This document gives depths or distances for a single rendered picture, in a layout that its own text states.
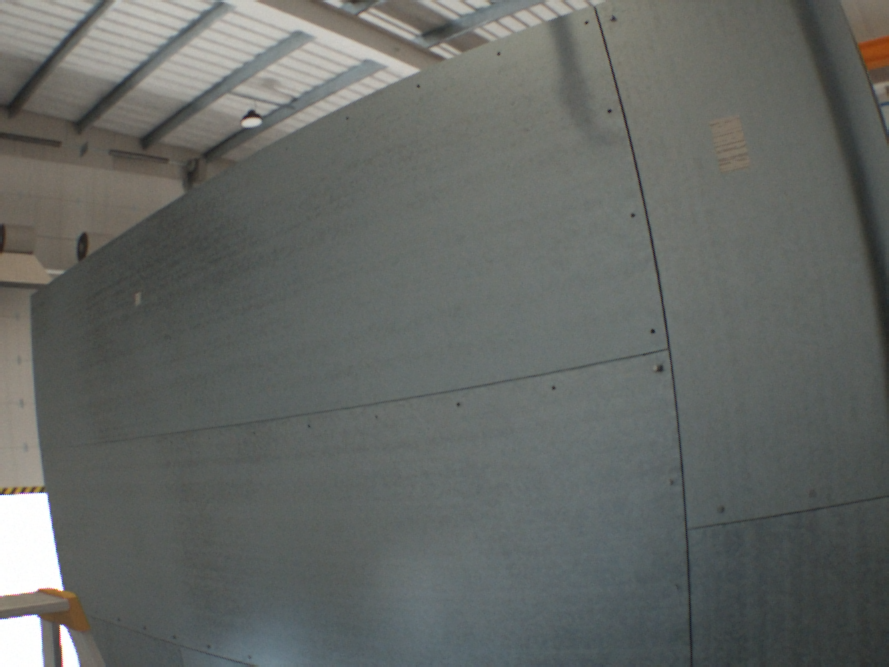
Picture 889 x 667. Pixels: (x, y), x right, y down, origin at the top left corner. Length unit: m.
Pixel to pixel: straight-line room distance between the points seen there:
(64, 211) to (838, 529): 11.85
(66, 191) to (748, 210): 11.75
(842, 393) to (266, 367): 1.08
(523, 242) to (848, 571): 0.71
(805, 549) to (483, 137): 0.81
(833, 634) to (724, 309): 0.50
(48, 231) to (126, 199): 1.69
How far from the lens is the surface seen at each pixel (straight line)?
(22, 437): 11.33
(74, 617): 1.59
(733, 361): 1.09
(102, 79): 11.78
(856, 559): 1.08
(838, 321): 1.06
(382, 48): 10.35
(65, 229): 12.24
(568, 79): 1.26
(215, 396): 1.76
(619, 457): 1.16
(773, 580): 1.11
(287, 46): 10.86
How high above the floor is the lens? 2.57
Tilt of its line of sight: 8 degrees up
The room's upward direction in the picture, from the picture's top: 7 degrees counter-clockwise
